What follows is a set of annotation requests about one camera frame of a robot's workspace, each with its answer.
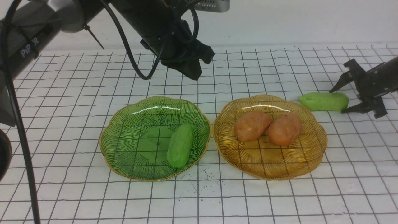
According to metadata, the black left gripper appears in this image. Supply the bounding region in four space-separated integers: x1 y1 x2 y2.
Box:
140 19 215 81

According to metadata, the orange potato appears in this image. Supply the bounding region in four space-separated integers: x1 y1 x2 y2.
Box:
268 113 303 146
234 111 272 142

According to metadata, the green glass plate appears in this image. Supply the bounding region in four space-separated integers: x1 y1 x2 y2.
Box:
99 96 211 182

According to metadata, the green cucumber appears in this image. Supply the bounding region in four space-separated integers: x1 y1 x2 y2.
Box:
167 124 194 169
298 92 349 111

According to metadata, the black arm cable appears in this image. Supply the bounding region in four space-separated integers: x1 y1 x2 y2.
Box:
0 0 199 224

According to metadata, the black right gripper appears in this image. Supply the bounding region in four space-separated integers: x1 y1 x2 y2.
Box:
329 57 398 119

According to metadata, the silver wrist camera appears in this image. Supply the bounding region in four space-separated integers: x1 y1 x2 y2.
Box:
188 0 230 13

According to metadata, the amber glass plate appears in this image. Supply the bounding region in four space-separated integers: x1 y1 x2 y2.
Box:
213 95 327 181

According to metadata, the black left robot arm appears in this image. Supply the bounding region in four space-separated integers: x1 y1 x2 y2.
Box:
1 0 214 181

